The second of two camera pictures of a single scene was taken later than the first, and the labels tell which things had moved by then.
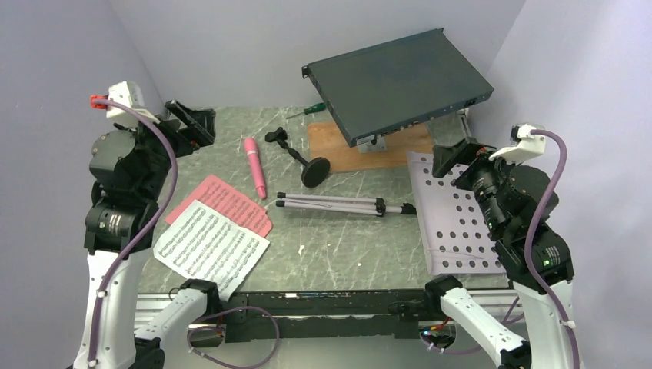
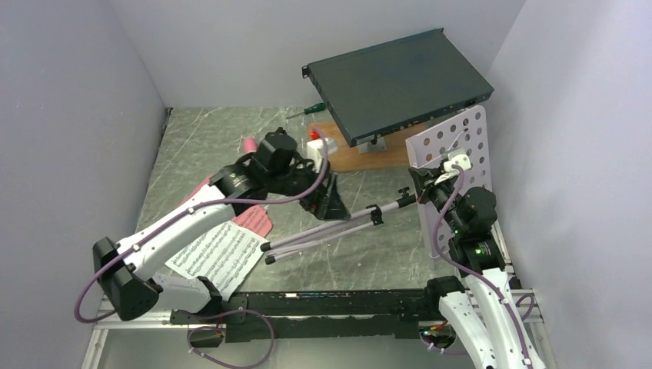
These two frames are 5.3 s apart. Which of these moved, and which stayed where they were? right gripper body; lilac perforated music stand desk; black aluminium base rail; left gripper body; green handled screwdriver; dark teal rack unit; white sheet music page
Moved: left gripper body; right gripper body; lilac perforated music stand desk
Stayed: black aluminium base rail; white sheet music page; dark teal rack unit; green handled screwdriver
